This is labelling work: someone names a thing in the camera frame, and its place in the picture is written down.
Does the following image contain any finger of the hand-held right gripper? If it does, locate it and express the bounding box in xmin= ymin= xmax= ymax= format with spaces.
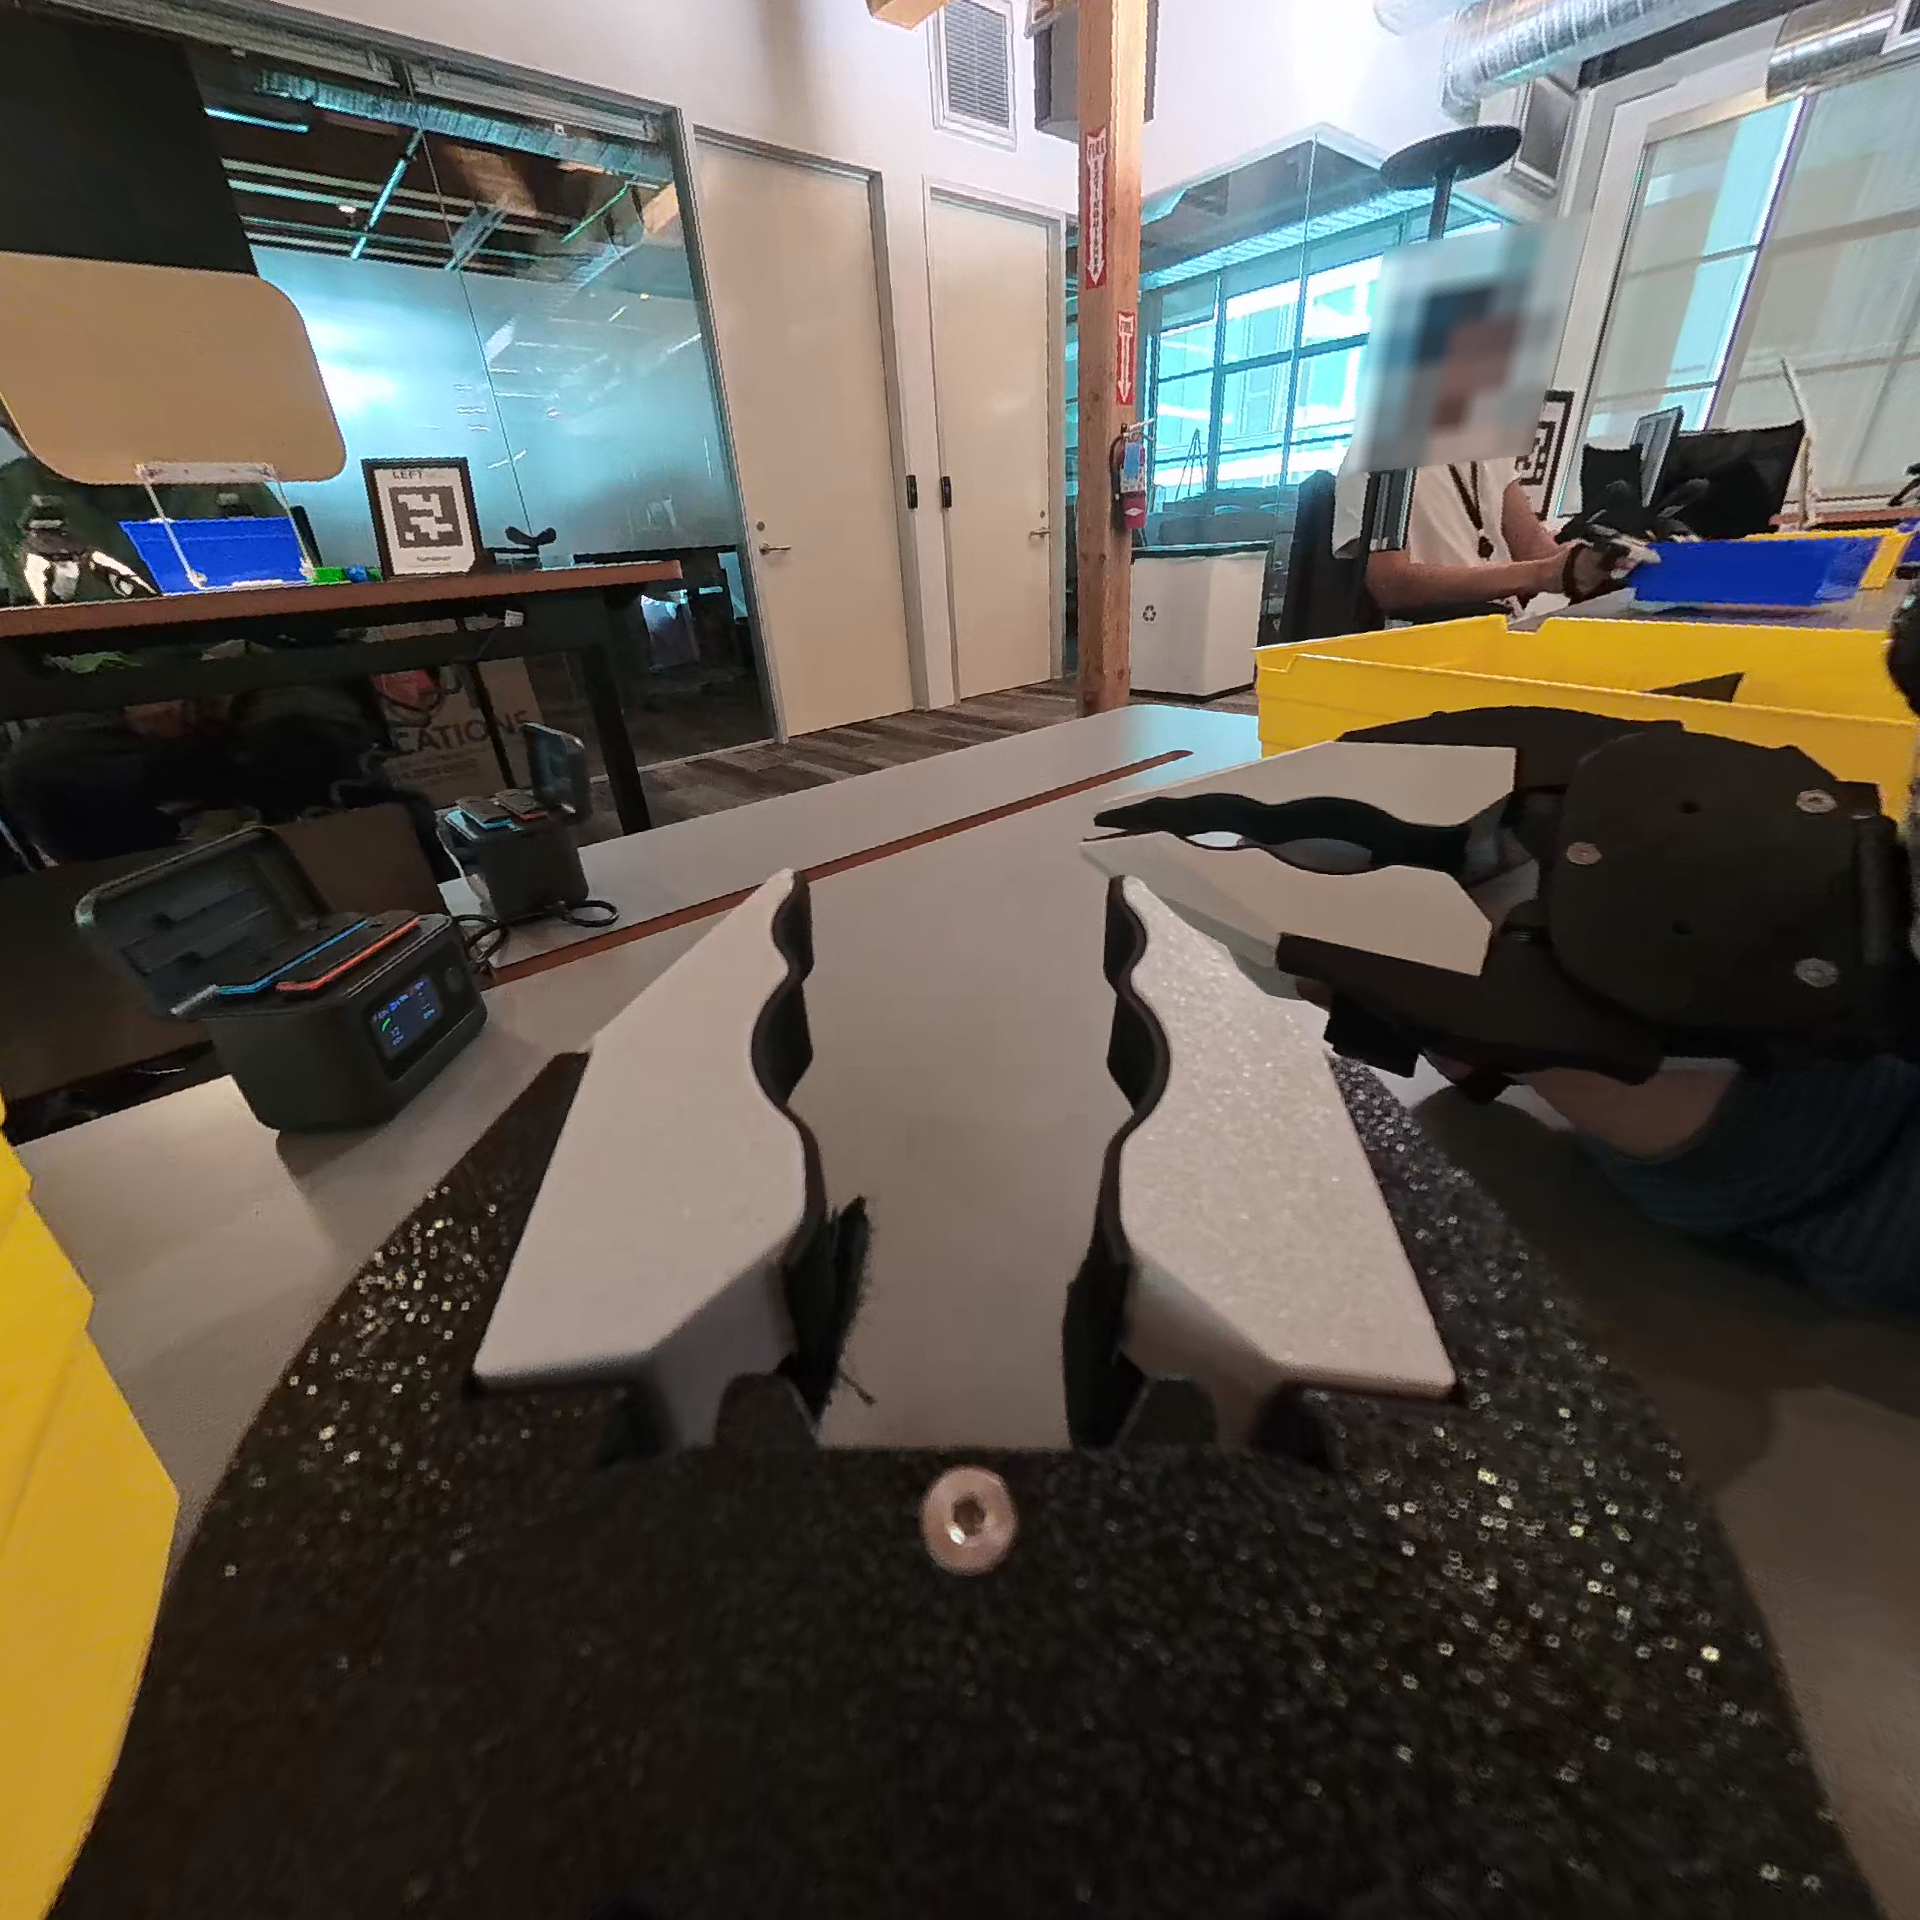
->
xmin=1092 ymin=739 xmax=1519 ymax=888
xmin=1077 ymin=833 xmax=1504 ymax=1004

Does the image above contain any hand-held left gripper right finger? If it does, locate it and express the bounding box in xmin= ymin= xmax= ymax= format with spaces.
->
xmin=1101 ymin=873 xmax=1461 ymax=1444

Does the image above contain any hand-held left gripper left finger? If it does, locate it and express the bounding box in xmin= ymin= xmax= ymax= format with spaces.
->
xmin=470 ymin=866 xmax=830 ymax=1444

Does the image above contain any person's right forearm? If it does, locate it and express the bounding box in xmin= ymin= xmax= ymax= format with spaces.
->
xmin=1528 ymin=1050 xmax=1920 ymax=1322

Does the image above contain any yellow plastic bin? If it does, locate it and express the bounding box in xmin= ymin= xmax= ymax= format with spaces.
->
xmin=1252 ymin=613 xmax=1920 ymax=819
xmin=0 ymin=1112 xmax=182 ymax=1920

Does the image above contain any black office chair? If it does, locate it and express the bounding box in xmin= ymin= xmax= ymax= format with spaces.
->
xmin=1663 ymin=424 xmax=1806 ymax=542
xmin=1280 ymin=469 xmax=1390 ymax=650

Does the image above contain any white recycling bin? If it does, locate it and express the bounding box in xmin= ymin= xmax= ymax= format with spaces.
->
xmin=1127 ymin=544 xmax=1278 ymax=702

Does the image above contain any blue plastic bin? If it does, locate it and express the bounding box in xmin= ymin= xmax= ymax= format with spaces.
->
xmin=1623 ymin=532 xmax=1888 ymax=613
xmin=119 ymin=516 xmax=312 ymax=593

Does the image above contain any small black charging case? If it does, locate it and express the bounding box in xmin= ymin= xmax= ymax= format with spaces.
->
xmin=435 ymin=722 xmax=592 ymax=924

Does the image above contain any black charging case with screen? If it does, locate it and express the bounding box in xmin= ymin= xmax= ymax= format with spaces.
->
xmin=76 ymin=826 xmax=492 ymax=1134

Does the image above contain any printed cardboard box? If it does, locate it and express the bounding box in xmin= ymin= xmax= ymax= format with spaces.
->
xmin=378 ymin=660 xmax=543 ymax=826

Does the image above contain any white door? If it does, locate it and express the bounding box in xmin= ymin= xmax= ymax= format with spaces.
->
xmin=690 ymin=132 xmax=920 ymax=740
xmin=920 ymin=182 xmax=1071 ymax=702

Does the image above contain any black round lamp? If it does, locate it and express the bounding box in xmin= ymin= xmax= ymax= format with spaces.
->
xmin=1376 ymin=123 xmax=1526 ymax=242

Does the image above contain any dark desk with brown top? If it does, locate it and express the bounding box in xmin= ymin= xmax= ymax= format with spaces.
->
xmin=0 ymin=558 xmax=687 ymax=842

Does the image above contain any framed marker tag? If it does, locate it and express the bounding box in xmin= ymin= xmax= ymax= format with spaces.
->
xmin=364 ymin=454 xmax=486 ymax=581

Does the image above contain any tan rounded board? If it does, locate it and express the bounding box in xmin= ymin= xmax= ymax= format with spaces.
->
xmin=0 ymin=251 xmax=350 ymax=486

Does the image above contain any black panel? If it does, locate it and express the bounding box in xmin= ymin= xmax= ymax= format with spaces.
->
xmin=0 ymin=16 xmax=260 ymax=278

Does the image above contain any black cable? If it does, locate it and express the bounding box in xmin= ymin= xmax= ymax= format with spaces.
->
xmin=451 ymin=897 xmax=620 ymax=972

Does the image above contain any wooden post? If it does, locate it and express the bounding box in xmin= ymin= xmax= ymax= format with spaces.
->
xmin=1071 ymin=0 xmax=1155 ymax=721

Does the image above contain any silver ceiling duct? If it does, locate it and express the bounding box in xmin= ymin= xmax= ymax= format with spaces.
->
xmin=1371 ymin=0 xmax=1920 ymax=125

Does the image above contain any wall air vent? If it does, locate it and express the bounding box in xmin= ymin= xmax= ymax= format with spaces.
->
xmin=931 ymin=0 xmax=1024 ymax=146

